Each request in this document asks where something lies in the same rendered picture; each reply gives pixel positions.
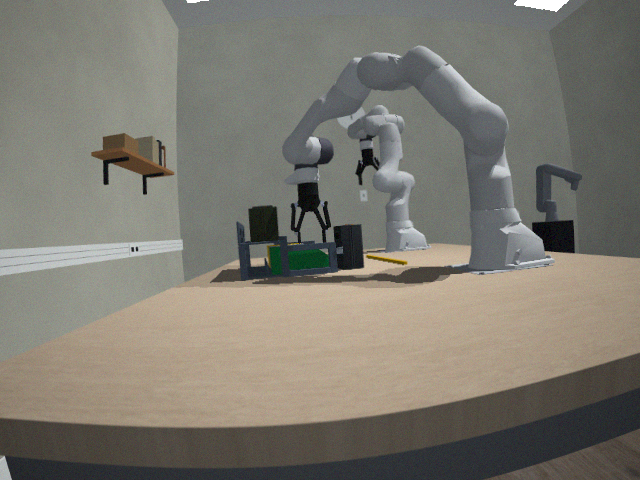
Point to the green open bin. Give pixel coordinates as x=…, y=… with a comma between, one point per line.
x=299, y=259

